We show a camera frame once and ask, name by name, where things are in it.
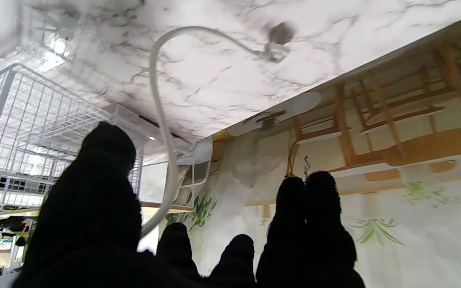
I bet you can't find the white power strip with cord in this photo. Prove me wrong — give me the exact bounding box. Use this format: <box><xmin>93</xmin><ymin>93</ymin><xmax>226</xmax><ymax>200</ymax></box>
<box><xmin>138</xmin><ymin>26</ymin><xmax>291</xmax><ymax>240</ymax></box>

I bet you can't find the wood-topped white wire cabinet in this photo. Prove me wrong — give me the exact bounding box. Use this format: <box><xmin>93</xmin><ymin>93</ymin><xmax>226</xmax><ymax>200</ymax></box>
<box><xmin>0</xmin><ymin>102</ymin><xmax>215</xmax><ymax>214</ymax></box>

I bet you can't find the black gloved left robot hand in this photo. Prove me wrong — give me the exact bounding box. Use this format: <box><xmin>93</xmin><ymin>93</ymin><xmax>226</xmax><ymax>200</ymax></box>
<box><xmin>12</xmin><ymin>121</ymin><xmax>365</xmax><ymax>288</ymax></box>

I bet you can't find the white mesh drawer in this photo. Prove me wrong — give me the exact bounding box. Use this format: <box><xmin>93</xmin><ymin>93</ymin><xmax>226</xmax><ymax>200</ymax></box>
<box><xmin>0</xmin><ymin>64</ymin><xmax>147</xmax><ymax>204</ymax></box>

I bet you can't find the printed cafe scene backdrop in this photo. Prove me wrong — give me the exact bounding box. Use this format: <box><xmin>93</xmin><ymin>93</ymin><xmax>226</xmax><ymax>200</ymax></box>
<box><xmin>198</xmin><ymin>12</ymin><xmax>461</xmax><ymax>288</ymax></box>

